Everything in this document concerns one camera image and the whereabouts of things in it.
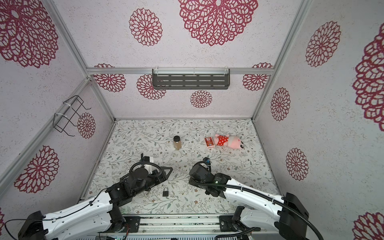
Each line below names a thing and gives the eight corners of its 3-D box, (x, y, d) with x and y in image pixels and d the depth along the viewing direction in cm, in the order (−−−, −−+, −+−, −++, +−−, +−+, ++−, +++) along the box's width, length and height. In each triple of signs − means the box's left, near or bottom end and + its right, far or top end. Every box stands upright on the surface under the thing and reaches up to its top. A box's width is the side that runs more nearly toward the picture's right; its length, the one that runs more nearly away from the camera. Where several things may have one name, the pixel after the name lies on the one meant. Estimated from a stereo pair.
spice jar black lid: (174, 150, 104) (173, 141, 97) (175, 144, 108) (173, 135, 100) (181, 150, 104) (180, 141, 97) (181, 144, 108) (180, 135, 100)
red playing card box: (206, 148, 106) (207, 146, 104) (204, 139, 111) (204, 137, 109) (214, 147, 106) (215, 145, 104) (211, 138, 111) (211, 136, 110)
